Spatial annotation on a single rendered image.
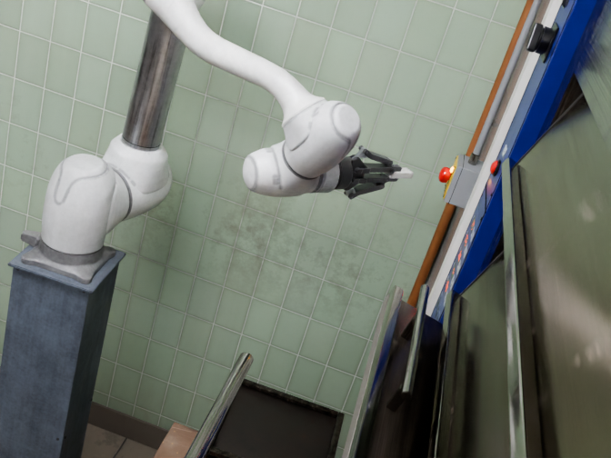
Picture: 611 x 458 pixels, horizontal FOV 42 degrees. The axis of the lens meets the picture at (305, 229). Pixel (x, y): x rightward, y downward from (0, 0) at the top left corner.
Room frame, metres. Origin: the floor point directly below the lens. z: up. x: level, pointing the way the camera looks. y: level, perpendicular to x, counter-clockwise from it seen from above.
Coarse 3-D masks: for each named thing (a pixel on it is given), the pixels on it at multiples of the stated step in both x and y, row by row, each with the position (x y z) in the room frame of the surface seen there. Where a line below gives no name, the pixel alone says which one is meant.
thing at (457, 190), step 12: (456, 156) 1.88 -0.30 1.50; (468, 156) 1.89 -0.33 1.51; (456, 168) 1.80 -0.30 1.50; (468, 168) 1.80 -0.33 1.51; (480, 168) 1.83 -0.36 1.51; (456, 180) 1.80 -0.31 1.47; (468, 180) 1.79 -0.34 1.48; (444, 192) 1.85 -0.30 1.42; (456, 192) 1.80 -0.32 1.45; (468, 192) 1.79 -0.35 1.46; (456, 204) 1.80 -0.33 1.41
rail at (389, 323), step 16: (400, 288) 1.24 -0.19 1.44; (400, 304) 1.19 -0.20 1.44; (384, 320) 1.13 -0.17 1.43; (384, 336) 1.07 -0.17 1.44; (384, 352) 1.03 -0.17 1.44; (384, 368) 0.99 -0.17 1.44; (368, 384) 0.94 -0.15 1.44; (368, 400) 0.90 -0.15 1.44; (368, 416) 0.86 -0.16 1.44; (368, 432) 0.83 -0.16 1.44; (352, 448) 0.80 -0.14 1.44; (368, 448) 0.81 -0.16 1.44
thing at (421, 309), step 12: (420, 288) 1.22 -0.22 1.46; (420, 300) 1.17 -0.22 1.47; (420, 312) 1.13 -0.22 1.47; (408, 324) 1.13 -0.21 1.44; (420, 324) 1.09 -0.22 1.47; (408, 336) 1.13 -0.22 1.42; (420, 336) 1.06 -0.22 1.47; (408, 360) 0.99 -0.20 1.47; (408, 372) 0.95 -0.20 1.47; (408, 384) 0.92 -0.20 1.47; (396, 396) 0.93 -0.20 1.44; (408, 396) 0.90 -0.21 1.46; (396, 408) 0.93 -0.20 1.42
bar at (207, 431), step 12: (240, 360) 1.26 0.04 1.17; (252, 360) 1.29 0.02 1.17; (240, 372) 1.23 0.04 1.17; (228, 384) 1.18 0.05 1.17; (240, 384) 1.20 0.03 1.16; (228, 396) 1.15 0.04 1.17; (216, 408) 1.11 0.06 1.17; (228, 408) 1.13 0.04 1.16; (216, 420) 1.08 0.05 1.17; (204, 432) 1.04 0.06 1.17; (216, 432) 1.06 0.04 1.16; (192, 444) 1.01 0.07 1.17; (204, 444) 1.01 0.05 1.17; (192, 456) 0.98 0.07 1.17; (204, 456) 0.99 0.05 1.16
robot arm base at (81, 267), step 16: (32, 240) 1.69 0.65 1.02; (32, 256) 1.63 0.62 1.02; (48, 256) 1.63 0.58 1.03; (64, 256) 1.62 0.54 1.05; (80, 256) 1.64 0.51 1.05; (96, 256) 1.68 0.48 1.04; (112, 256) 1.76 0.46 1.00; (64, 272) 1.61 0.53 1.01; (80, 272) 1.62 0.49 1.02; (96, 272) 1.67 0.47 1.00
